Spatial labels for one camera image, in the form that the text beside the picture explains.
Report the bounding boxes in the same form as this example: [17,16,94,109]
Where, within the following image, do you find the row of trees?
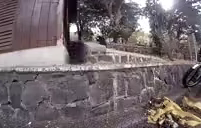
[75,0,201,62]

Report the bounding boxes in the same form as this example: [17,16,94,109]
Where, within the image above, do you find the grey concrete terrace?
[0,44,71,70]

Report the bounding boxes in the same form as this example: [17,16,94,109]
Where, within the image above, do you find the brown wooden building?
[0,0,78,57]

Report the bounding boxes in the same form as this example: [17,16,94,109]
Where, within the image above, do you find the pile of yellow litter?
[146,95,201,128]

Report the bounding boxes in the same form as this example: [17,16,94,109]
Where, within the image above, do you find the motorcycle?
[182,39,201,90]

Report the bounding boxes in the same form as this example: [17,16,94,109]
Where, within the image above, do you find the low stone wall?
[67,41,193,66]

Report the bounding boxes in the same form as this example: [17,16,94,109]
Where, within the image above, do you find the grey stone wall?
[0,61,197,128]

